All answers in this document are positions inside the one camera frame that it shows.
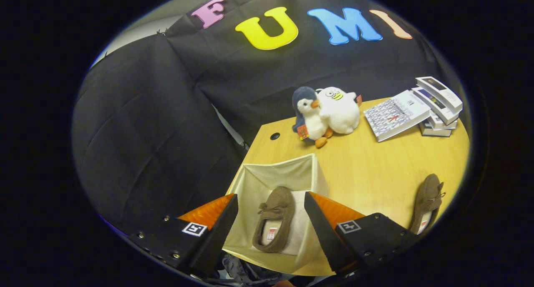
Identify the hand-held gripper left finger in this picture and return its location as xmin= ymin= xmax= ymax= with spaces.
xmin=126 ymin=194 xmax=239 ymax=279

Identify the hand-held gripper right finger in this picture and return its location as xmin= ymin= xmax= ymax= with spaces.
xmin=304 ymin=191 xmax=418 ymax=276

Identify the brown shoe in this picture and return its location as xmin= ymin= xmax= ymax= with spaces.
xmin=409 ymin=174 xmax=446 ymax=235
xmin=252 ymin=186 xmax=296 ymax=253

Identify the beige fabric storage box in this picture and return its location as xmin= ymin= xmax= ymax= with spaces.
xmin=221 ymin=154 xmax=332 ymax=258

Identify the dark bag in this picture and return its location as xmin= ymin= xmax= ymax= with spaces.
xmin=221 ymin=254 xmax=284 ymax=286

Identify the white round plush toy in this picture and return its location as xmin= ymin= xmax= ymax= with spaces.
xmin=316 ymin=86 xmax=363 ymax=135

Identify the grey penguin plush toy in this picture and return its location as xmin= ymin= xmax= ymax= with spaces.
xmin=291 ymin=86 xmax=334 ymax=149

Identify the black backdrop cloth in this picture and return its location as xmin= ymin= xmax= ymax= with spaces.
xmin=72 ymin=0 xmax=463 ymax=237

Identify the grey patterned book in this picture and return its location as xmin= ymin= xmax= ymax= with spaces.
xmin=364 ymin=90 xmax=431 ymax=142

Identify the thin white book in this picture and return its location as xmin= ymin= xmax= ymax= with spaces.
xmin=428 ymin=114 xmax=458 ymax=131

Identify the white book with blue picture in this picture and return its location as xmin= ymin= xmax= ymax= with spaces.
xmin=411 ymin=87 xmax=459 ymax=126

